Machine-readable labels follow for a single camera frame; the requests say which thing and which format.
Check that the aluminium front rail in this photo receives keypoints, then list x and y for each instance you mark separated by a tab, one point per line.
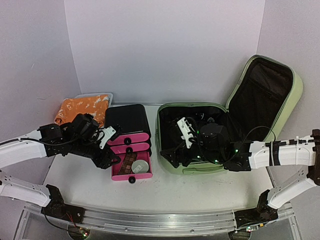
166	224

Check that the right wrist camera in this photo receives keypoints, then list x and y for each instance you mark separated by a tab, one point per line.
211	136

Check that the white round jar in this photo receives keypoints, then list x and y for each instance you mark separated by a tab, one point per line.
140	166

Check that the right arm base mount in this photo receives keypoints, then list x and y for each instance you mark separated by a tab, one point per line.
261	214

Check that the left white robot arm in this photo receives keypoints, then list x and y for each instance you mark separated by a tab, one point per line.
22	156

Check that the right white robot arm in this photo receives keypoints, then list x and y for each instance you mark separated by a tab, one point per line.
247	155

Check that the black brush in suitcase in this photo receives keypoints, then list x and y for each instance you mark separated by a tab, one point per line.
204	117

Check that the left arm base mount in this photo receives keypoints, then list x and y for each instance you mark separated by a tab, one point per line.
66	212

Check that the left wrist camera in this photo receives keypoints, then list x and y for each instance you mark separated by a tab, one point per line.
86	130

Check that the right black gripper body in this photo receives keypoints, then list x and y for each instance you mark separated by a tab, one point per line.
176	151

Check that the black pink drawer organizer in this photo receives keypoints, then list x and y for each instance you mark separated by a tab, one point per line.
135	138

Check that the orange snack bag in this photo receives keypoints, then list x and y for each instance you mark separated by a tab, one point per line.
95	105

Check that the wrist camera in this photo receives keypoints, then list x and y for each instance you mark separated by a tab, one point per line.
211	136
86	130

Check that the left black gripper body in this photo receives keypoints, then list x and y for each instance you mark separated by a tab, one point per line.
80	148

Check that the green hard-shell suitcase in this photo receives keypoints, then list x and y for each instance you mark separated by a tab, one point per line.
257	110

